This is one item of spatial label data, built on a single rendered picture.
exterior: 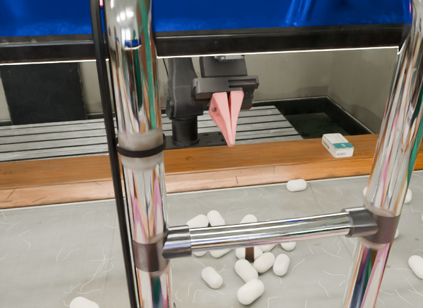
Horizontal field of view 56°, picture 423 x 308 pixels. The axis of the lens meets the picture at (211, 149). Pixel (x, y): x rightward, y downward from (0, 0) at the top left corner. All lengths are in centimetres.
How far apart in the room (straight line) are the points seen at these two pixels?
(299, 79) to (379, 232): 257
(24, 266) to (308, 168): 48
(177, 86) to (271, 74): 188
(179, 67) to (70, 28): 59
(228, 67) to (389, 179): 40
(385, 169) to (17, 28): 27
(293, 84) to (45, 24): 255
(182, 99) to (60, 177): 32
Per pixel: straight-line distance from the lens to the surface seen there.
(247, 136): 103
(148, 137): 20
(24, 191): 72
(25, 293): 57
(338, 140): 79
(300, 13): 35
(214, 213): 60
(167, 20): 32
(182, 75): 90
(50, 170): 75
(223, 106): 59
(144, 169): 21
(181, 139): 95
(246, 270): 52
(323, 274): 56
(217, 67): 61
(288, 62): 275
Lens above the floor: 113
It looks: 28 degrees down
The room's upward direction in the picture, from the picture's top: straight up
